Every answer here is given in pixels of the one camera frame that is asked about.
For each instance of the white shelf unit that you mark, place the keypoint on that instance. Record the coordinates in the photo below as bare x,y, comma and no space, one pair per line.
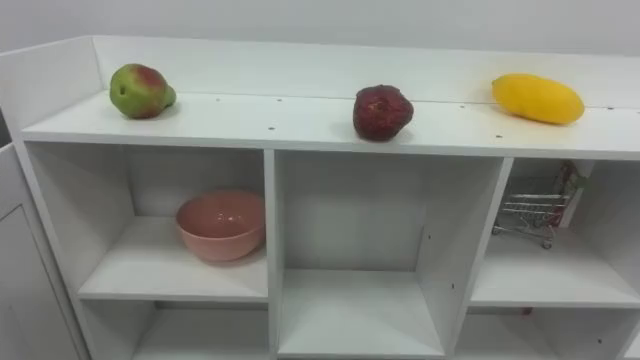
320,125

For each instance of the dark red strawberry soft toy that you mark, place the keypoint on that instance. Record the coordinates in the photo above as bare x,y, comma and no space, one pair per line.
381,113

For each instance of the pink bowl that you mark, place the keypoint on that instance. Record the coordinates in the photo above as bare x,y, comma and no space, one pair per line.
222,227

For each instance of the green red pear soft toy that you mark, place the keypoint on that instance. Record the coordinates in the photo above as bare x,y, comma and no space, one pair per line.
140,91

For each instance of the small metal shopping cart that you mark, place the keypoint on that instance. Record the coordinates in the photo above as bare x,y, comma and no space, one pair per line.
535,210

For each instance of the yellow mango soft toy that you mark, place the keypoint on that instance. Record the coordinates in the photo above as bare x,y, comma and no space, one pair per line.
537,98

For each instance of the white cabinet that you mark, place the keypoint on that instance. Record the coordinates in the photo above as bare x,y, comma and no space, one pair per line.
25,280

